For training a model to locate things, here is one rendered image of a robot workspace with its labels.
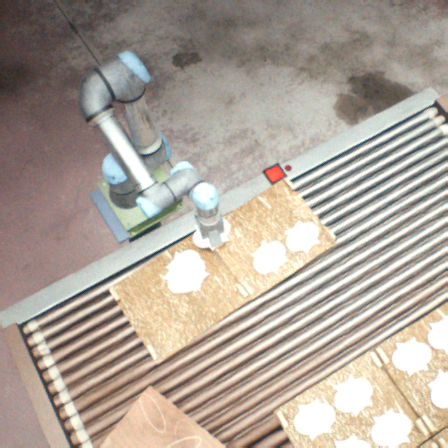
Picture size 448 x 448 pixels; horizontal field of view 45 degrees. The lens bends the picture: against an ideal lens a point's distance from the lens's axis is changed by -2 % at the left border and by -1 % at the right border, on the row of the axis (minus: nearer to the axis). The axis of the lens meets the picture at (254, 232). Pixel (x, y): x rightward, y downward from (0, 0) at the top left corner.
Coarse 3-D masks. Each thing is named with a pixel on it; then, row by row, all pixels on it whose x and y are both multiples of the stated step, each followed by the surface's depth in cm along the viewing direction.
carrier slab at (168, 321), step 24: (192, 240) 214; (168, 264) 210; (216, 264) 210; (120, 288) 206; (144, 288) 206; (168, 288) 206; (216, 288) 206; (144, 312) 202; (168, 312) 202; (192, 312) 202; (216, 312) 202; (144, 336) 198; (168, 336) 198; (192, 336) 198
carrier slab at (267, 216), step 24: (264, 192) 223; (288, 192) 223; (240, 216) 218; (264, 216) 218; (288, 216) 218; (312, 216) 218; (240, 240) 214; (264, 240) 214; (336, 240) 214; (240, 264) 210; (288, 264) 210; (264, 288) 206
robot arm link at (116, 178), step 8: (104, 160) 202; (112, 160) 201; (104, 168) 200; (112, 168) 200; (120, 168) 200; (104, 176) 204; (112, 176) 199; (120, 176) 199; (112, 184) 204; (120, 184) 203; (128, 184) 206; (120, 192) 209
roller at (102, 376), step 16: (416, 192) 225; (432, 192) 227; (400, 208) 222; (368, 224) 219; (320, 256) 214; (144, 352) 197; (112, 368) 195; (80, 384) 192; (96, 384) 193; (64, 400) 190
